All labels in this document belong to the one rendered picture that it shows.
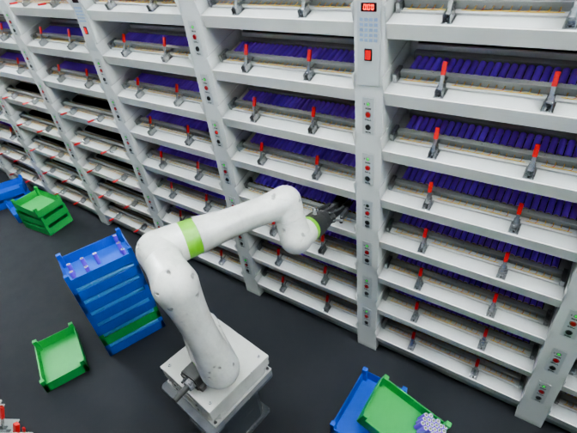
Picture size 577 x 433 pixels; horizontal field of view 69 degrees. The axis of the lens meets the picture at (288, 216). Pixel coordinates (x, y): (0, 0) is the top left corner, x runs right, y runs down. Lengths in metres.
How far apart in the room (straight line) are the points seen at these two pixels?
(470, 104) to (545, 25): 0.24
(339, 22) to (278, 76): 0.31
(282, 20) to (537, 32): 0.71
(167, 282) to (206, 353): 0.30
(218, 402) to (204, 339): 0.40
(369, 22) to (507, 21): 0.34
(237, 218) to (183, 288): 0.30
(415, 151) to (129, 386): 1.67
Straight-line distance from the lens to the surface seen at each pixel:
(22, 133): 3.68
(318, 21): 1.37
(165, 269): 1.13
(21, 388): 2.56
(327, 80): 1.44
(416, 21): 1.26
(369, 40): 1.30
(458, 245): 1.60
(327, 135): 1.51
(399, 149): 1.41
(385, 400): 1.90
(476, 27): 1.20
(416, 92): 1.31
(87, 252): 2.25
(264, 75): 1.57
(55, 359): 2.57
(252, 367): 1.67
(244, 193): 1.96
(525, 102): 1.27
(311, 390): 2.03
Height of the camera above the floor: 1.75
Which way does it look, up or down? 37 degrees down
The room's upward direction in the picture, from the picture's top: 8 degrees counter-clockwise
